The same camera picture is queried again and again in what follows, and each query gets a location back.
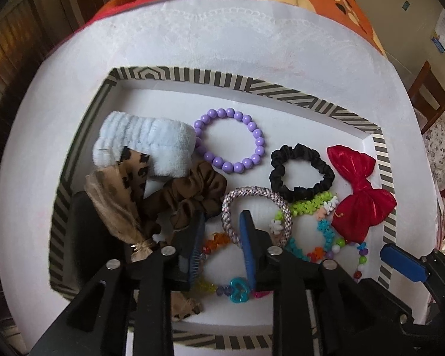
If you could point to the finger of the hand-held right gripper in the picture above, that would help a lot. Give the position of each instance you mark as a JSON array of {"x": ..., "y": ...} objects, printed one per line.
[{"x": 404, "y": 263}]

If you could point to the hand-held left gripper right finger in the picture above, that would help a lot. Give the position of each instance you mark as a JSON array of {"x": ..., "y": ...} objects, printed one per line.
[{"x": 247, "y": 252}]

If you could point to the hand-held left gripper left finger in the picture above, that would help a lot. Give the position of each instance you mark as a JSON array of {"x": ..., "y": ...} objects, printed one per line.
[{"x": 193, "y": 267}]

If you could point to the red satin bow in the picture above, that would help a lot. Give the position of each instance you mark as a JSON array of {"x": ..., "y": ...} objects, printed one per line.
[{"x": 363, "y": 204}]

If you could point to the brown scrunchie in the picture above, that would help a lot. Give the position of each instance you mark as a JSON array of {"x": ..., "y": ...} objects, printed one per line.
[{"x": 193, "y": 185}]

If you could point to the black scrunchie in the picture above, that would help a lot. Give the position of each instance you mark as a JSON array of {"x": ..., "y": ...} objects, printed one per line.
[{"x": 278, "y": 170}]

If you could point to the striped edge white tray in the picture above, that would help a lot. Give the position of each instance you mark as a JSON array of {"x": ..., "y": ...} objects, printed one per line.
[{"x": 319, "y": 133}]

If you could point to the white fluffy wristband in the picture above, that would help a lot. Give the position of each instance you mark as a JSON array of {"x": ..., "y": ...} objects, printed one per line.
[{"x": 152, "y": 133}]

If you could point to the wooden chair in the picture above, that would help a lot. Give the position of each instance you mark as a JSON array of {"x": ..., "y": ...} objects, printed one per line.
[{"x": 428, "y": 96}]

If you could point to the white tablecloth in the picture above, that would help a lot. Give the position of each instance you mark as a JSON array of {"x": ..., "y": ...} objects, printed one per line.
[{"x": 244, "y": 37}]

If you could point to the blue white wall paper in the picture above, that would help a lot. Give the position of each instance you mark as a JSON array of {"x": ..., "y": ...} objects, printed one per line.
[{"x": 442, "y": 33}]

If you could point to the small green wall sticker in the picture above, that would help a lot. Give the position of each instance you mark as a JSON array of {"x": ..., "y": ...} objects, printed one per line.
[{"x": 406, "y": 5}]

